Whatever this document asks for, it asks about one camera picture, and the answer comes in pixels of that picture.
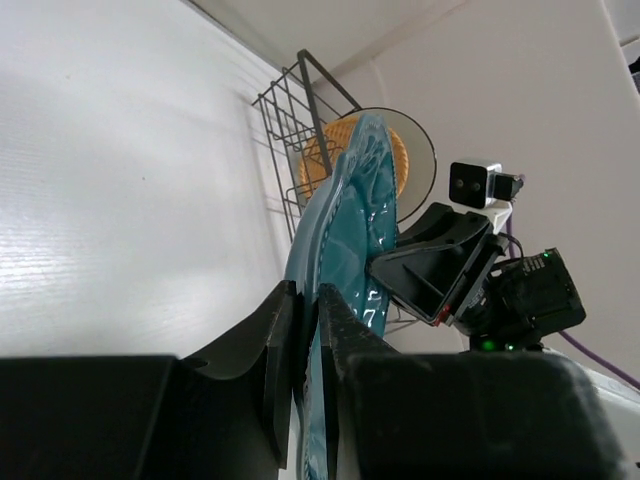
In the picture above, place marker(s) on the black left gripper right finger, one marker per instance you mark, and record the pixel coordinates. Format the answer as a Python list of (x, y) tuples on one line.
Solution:
[(390, 415)]

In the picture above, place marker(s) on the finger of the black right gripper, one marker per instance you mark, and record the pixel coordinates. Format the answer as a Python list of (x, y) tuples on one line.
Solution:
[(436, 281), (441, 225)]

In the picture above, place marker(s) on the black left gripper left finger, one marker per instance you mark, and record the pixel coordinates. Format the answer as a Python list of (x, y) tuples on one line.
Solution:
[(222, 412)]

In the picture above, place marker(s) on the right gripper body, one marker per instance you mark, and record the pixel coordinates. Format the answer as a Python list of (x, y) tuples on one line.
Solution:
[(520, 302)]

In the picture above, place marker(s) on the cream plate with tree branches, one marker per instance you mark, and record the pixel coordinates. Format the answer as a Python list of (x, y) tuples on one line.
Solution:
[(422, 160)]

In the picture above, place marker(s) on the teal scalloped plate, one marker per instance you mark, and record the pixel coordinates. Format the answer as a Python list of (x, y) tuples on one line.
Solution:
[(351, 217)]

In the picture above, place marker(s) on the orange woven plate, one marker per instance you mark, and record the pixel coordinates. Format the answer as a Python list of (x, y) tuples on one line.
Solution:
[(337, 135)]

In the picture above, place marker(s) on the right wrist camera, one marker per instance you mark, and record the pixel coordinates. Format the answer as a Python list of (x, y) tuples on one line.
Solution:
[(483, 187)]

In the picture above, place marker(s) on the black wire dish rack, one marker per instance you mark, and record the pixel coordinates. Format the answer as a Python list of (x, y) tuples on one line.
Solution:
[(295, 107)]

